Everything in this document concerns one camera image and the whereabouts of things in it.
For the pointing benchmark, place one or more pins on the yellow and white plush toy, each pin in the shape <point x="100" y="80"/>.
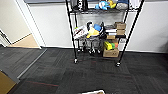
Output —
<point x="112" y="3"/>

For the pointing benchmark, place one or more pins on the blue round toy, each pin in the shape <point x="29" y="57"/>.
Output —
<point x="97" y="27"/>

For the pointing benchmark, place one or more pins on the blue plush toy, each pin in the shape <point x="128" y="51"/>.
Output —
<point x="101" y="5"/>

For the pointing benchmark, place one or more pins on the large brown cardboard box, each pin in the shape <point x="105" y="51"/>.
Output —
<point x="111" y="53"/>

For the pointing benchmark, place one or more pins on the pale basket with dark spots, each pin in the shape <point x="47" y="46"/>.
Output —
<point x="93" y="92"/>

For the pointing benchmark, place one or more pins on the white door frame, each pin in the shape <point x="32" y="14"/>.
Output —
<point x="31" y="23"/>

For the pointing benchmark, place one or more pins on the yellow soft toy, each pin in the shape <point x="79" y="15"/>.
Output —
<point x="93" y="33"/>

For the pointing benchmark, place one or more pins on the small brown cardboard box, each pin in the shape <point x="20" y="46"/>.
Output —
<point x="120" y="28"/>

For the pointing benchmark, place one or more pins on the black box with label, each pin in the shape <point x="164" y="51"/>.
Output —
<point x="110" y="30"/>

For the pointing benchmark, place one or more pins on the white flat package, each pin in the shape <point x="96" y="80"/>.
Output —
<point x="134" y="4"/>

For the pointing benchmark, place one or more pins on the green and yellow box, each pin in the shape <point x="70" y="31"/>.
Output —
<point x="108" y="45"/>

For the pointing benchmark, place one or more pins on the yellow wooden panel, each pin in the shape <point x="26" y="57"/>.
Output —
<point x="6" y="83"/>

